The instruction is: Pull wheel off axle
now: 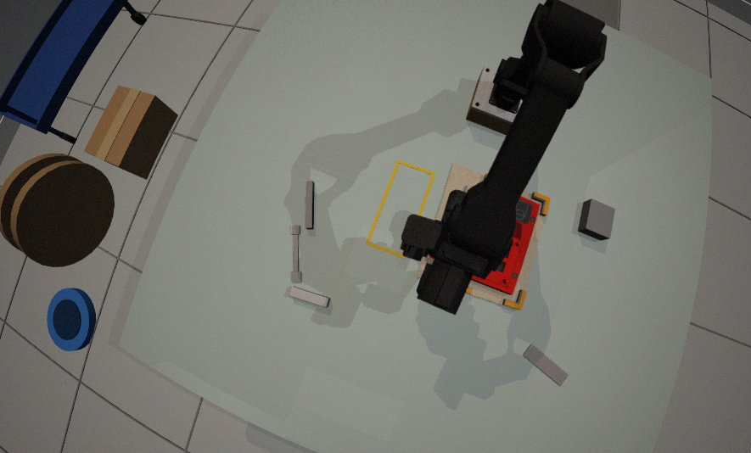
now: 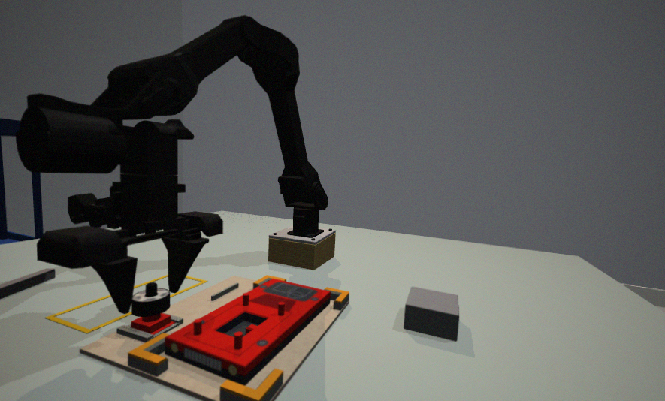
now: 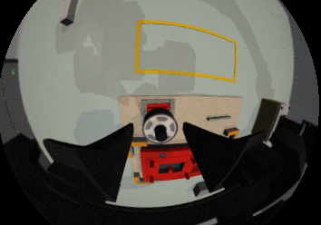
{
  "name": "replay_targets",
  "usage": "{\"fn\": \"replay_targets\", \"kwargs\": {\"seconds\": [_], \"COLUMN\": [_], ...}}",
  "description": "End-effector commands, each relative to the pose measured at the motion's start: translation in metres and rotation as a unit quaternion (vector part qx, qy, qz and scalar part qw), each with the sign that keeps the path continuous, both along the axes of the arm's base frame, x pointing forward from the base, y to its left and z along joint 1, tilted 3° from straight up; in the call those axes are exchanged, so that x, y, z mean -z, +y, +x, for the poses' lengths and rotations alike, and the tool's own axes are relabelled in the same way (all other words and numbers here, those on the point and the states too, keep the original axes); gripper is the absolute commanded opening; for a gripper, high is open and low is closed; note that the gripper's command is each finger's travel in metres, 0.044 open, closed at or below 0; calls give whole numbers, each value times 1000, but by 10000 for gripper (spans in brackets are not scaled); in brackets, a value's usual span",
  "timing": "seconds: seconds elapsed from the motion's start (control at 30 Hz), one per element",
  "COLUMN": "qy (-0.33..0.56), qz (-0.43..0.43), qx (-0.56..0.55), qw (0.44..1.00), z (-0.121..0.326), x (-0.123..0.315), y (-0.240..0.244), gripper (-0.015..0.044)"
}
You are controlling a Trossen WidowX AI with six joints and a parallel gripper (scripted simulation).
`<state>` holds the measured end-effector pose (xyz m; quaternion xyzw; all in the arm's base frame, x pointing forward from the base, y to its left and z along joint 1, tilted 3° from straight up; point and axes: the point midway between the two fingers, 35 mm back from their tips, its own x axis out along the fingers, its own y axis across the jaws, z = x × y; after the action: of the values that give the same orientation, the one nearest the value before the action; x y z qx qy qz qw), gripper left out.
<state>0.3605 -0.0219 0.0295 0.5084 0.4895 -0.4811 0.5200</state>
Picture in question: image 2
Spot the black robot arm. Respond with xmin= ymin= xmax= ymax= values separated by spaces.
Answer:
xmin=16 ymin=15 xmax=328 ymax=238

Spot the black wheel with grey hub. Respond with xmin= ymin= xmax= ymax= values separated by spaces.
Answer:
xmin=131 ymin=288 xmax=170 ymax=317

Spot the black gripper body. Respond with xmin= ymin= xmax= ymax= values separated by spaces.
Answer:
xmin=37 ymin=173 xmax=223 ymax=269

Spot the red base with black post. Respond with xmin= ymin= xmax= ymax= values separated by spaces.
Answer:
xmin=131 ymin=282 xmax=176 ymax=335

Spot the yellow rectangular outline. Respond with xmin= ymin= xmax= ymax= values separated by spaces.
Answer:
xmin=46 ymin=275 xmax=207 ymax=333

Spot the dark grey rectangular bar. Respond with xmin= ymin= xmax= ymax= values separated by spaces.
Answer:
xmin=0 ymin=268 xmax=55 ymax=299

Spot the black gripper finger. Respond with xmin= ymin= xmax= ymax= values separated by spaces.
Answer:
xmin=161 ymin=237 xmax=209 ymax=293
xmin=91 ymin=256 xmax=138 ymax=314

